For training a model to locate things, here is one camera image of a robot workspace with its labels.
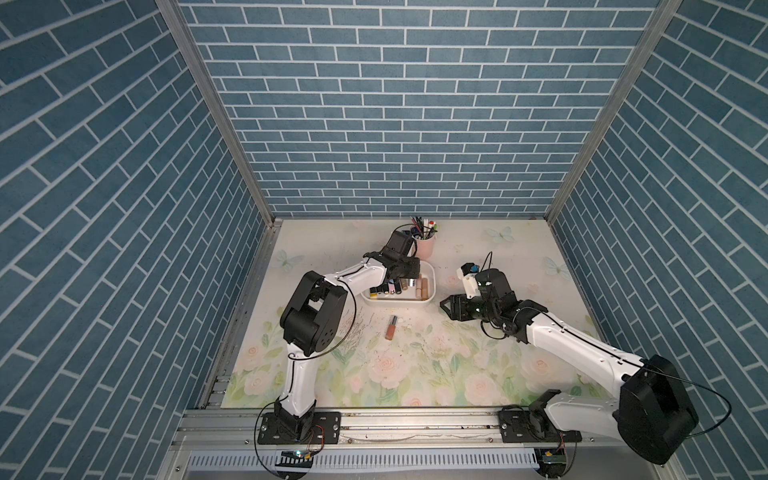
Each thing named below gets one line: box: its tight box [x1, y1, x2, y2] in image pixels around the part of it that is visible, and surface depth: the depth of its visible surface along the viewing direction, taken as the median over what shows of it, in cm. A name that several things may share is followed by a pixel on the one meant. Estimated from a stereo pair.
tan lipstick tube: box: [421, 278, 429, 301], surface depth 101 cm
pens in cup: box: [409, 216, 439, 240], surface depth 104 cm
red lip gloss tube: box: [385, 315, 398, 340], surface depth 93 cm
